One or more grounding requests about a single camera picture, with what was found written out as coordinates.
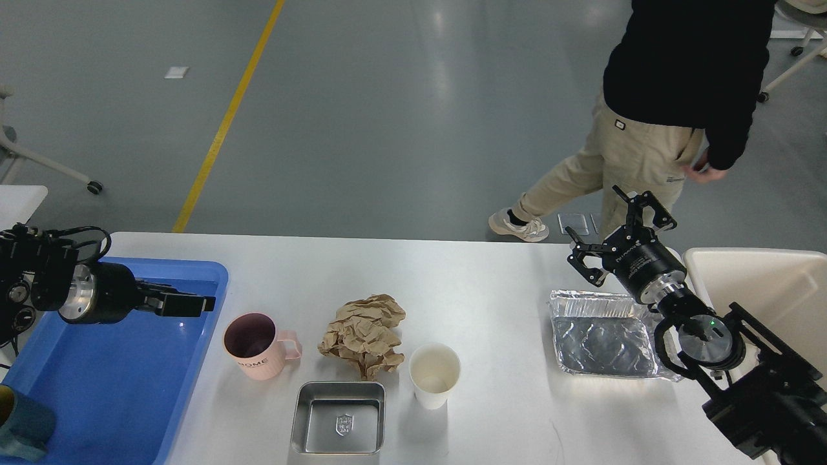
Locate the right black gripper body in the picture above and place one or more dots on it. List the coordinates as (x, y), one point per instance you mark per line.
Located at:
(644, 266)

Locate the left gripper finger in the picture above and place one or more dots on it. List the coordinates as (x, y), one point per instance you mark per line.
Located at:
(162, 290)
(178, 305)

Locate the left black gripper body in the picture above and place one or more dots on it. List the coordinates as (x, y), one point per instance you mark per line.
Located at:
(100, 293)

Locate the pink ribbed mug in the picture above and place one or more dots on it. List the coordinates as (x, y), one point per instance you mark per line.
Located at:
(259, 347)

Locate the square steel tray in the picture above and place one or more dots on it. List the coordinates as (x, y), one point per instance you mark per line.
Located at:
(339, 419)

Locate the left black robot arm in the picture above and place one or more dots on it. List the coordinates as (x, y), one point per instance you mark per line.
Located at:
(63, 271)

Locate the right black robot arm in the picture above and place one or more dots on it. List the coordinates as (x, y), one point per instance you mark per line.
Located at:
(763, 395)

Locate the aluminium foil tray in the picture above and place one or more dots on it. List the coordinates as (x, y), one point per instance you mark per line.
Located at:
(605, 335)

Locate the clear floor plate left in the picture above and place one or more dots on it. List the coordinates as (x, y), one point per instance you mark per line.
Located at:
(576, 222)

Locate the blue plastic tray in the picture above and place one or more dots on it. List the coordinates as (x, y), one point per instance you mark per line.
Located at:
(119, 391)

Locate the white side table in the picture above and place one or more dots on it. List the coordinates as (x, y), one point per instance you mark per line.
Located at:
(19, 202)

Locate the person in black top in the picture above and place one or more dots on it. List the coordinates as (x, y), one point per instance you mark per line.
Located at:
(677, 102)

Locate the beige plastic bin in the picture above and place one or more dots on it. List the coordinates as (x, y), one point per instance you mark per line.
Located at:
(783, 289)

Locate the teal mug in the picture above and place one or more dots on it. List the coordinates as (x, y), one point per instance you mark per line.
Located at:
(26, 426)

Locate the office chair base left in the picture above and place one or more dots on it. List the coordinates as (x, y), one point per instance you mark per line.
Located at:
(17, 155)

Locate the white rolling stand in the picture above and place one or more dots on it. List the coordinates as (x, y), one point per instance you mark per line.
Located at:
(815, 24)

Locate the white paper cup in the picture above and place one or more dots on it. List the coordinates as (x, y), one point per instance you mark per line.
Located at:
(435, 369)

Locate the crumpled brown paper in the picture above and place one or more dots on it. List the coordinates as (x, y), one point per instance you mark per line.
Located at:
(363, 336)

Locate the white paper on floor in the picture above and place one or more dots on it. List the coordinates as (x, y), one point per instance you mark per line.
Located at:
(176, 72)

